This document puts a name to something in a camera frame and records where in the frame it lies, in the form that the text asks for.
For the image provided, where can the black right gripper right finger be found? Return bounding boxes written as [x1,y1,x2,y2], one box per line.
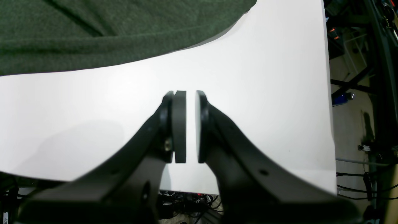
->
[195,91,361,224]

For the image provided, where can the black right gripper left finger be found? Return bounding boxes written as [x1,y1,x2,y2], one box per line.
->
[19,91,187,224]

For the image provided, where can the dark green long-sleeve shirt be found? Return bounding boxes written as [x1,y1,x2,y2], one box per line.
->
[0,0,257,76]

